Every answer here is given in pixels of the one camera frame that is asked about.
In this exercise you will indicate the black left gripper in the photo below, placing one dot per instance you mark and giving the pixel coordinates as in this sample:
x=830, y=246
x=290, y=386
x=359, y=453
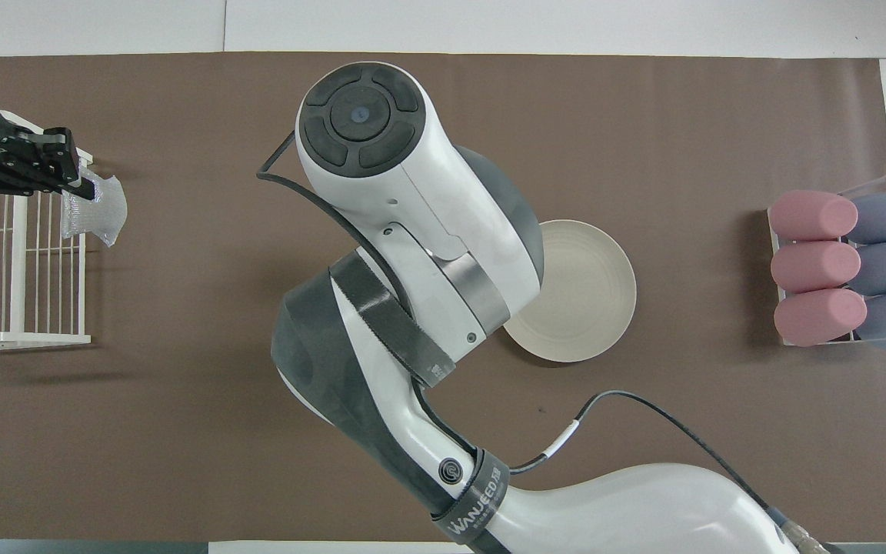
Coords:
x=28, y=161

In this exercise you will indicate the silver mesh sponge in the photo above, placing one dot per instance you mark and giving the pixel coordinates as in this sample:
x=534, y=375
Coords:
x=101, y=215

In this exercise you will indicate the cream round plate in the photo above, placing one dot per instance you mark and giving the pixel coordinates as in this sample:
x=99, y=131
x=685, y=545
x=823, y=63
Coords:
x=589, y=292

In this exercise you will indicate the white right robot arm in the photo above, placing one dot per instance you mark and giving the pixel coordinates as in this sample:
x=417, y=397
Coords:
x=404, y=200

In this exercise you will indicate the brown paper table mat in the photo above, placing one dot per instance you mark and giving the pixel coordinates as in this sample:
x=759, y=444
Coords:
x=181, y=462

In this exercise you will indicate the pink plastic cup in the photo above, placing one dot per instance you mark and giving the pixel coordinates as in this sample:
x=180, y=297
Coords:
x=812, y=214
x=820, y=317
x=812, y=267

